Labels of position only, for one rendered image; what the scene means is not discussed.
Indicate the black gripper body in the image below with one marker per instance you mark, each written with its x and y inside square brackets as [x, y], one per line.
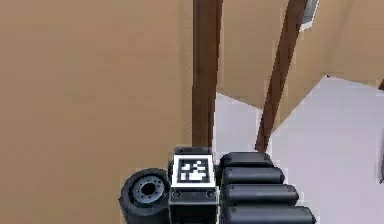
[145, 195]

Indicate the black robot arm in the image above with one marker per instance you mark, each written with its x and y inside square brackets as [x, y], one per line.
[253, 190]

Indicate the brown wooden door frame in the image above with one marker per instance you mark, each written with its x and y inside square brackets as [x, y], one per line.
[204, 66]

